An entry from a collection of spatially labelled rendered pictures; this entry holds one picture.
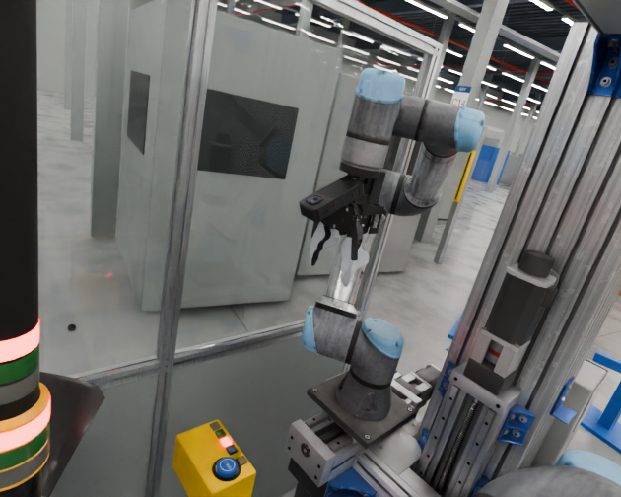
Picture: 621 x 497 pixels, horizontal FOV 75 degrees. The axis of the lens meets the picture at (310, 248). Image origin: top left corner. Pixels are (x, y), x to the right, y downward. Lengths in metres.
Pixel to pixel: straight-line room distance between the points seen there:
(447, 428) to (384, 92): 0.82
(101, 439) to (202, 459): 0.51
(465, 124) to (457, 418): 0.70
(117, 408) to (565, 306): 1.15
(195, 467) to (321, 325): 0.43
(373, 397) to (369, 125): 0.71
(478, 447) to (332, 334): 0.42
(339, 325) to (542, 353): 0.47
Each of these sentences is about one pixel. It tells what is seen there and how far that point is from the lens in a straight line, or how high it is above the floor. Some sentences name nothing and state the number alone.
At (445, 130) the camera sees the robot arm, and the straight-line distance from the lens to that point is 0.78.
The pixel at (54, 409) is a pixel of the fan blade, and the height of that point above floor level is 1.43.
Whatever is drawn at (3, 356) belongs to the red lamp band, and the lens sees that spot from 0.25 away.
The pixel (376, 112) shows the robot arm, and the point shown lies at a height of 1.77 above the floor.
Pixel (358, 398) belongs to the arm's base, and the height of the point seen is 1.09.
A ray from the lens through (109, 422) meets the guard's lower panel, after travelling 1.35.
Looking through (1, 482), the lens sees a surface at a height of 1.54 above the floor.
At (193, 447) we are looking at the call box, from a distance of 0.95.
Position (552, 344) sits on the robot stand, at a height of 1.39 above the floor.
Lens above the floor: 1.76
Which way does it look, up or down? 19 degrees down
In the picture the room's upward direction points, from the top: 13 degrees clockwise
